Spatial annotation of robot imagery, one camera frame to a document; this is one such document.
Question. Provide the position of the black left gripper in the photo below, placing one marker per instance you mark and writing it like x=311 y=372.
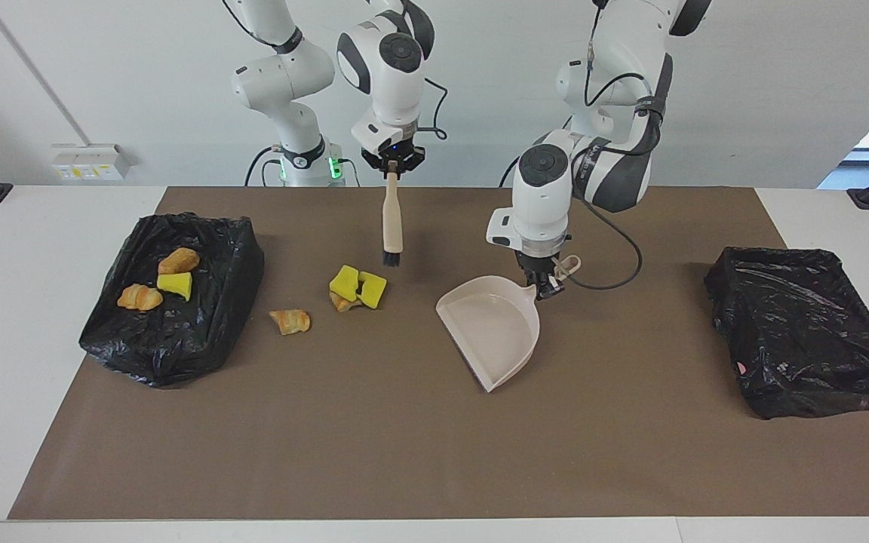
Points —
x=538 y=265

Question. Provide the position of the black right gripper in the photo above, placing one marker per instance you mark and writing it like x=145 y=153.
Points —
x=393 y=157

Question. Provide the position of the beige brush with black bristles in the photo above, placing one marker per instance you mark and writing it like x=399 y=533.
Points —
x=392 y=219

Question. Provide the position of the beige plastic dustpan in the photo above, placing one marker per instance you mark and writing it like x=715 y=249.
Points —
x=495 y=324

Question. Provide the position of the small croissant piece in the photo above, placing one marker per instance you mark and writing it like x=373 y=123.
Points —
x=342 y=305

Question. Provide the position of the striped orange croissant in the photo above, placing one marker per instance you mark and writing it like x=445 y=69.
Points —
x=140 y=297
x=291 y=321

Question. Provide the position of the oval brown bread roll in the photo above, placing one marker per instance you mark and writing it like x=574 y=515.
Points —
x=178 y=261

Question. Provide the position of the curved yellow sponge piece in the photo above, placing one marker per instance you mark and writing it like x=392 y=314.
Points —
x=176 y=285

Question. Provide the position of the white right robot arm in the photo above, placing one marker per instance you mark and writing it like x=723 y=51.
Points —
x=397 y=75

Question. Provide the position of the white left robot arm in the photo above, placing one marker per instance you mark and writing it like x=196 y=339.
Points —
x=540 y=204

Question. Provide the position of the black plastic bin bag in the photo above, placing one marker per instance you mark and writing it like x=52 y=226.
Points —
x=201 y=332

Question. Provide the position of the black bin bag with pink spot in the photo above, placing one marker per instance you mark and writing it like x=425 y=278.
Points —
x=804 y=339

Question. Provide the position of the brown table mat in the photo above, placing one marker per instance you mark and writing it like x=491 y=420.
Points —
x=555 y=452

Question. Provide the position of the white wall power strip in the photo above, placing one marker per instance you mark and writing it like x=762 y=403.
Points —
x=87 y=164

